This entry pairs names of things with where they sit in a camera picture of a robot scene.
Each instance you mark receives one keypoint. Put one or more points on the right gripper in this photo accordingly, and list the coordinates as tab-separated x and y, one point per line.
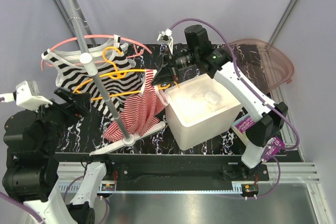
165	74

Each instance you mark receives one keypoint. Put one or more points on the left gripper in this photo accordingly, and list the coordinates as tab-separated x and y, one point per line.
79	104

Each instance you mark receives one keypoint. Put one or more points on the red white striped tank top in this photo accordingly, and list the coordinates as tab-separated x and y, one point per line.
140	110

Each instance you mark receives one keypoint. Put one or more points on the yellow plastic hanger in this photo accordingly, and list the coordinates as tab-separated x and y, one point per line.
116	75

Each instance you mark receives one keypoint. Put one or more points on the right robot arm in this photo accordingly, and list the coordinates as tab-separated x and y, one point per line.
268	116

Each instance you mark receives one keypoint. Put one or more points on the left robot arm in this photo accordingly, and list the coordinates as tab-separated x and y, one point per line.
31	181

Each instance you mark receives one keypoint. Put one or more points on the pink plastic hanger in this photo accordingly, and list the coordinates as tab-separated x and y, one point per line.
101	36

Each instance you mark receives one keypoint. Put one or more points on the white foam box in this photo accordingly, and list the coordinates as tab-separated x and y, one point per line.
200	109

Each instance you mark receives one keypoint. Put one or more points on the white clothes rack base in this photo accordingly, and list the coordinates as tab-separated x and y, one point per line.
130	142

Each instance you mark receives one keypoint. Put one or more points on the black marble pattern mat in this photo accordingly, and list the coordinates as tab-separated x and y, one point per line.
86	136

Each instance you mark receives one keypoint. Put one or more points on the purple children's book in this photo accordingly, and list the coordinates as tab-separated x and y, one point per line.
241	125

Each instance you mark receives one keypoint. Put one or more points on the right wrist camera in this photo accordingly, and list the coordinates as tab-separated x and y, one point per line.
165	37

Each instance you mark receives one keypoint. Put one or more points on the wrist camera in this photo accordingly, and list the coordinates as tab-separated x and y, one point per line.
28	96
165	37

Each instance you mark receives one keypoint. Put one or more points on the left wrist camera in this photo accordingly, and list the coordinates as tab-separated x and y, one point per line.
28	96

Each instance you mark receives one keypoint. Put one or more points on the aluminium frame rail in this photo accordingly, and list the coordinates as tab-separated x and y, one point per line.
285	167

